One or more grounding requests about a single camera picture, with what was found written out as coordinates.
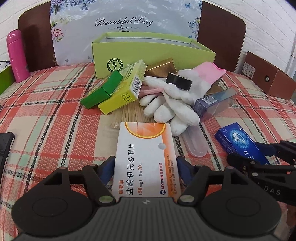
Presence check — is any small green box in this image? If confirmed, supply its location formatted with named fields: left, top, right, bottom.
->
left=81, top=70, right=123, bottom=109

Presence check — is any brown wooden headboard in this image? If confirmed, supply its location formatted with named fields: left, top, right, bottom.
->
left=18, top=0, right=247, bottom=73

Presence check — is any plaid bed sheet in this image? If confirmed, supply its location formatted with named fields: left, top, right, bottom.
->
left=0, top=61, right=296, bottom=241

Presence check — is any clear plastic tube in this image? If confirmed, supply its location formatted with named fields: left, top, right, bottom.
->
left=183, top=128, right=206, bottom=158

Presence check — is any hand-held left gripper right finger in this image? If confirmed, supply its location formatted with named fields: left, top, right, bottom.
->
left=177, top=157, right=249, bottom=206

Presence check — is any floral plastic bag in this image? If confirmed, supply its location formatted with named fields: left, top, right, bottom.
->
left=50, top=0, right=203, bottom=65

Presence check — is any light green storage box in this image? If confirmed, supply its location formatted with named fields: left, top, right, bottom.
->
left=91, top=32, right=216, bottom=79

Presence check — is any white glove with pink cuff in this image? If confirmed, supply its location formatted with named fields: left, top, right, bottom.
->
left=142, top=62, right=226, bottom=107
left=139, top=87, right=200, bottom=136

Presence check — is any shiny purple box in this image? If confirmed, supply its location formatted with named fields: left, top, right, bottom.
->
left=193, top=88, right=238, bottom=122

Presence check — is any brown cardboard box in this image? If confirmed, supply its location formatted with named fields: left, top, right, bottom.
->
left=240, top=51, right=296, bottom=101

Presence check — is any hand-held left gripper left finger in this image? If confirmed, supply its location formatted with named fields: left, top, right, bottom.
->
left=43, top=156, right=116, bottom=206

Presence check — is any bundle of wooden toothpicks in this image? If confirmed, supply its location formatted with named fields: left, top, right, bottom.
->
left=110, top=102, right=149, bottom=130

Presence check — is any black device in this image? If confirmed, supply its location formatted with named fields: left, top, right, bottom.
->
left=0, top=132, right=15, bottom=163

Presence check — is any white and orange medicine box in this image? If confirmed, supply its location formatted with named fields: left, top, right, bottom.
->
left=110, top=122, right=179, bottom=202

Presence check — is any yellow-green medicine box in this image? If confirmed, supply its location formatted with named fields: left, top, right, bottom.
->
left=98, top=60, right=147, bottom=115

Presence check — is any black tape roll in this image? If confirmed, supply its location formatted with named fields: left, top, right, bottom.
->
left=166, top=72, right=193, bottom=91

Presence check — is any blue box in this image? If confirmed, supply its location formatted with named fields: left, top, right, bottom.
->
left=215, top=122, right=271, bottom=165

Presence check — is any pink thermos bottle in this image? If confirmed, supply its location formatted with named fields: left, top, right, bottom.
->
left=6, top=29, right=30, bottom=83

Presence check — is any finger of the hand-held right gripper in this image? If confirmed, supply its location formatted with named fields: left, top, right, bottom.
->
left=227, top=153, right=296, bottom=178
left=255, top=140, right=296, bottom=159

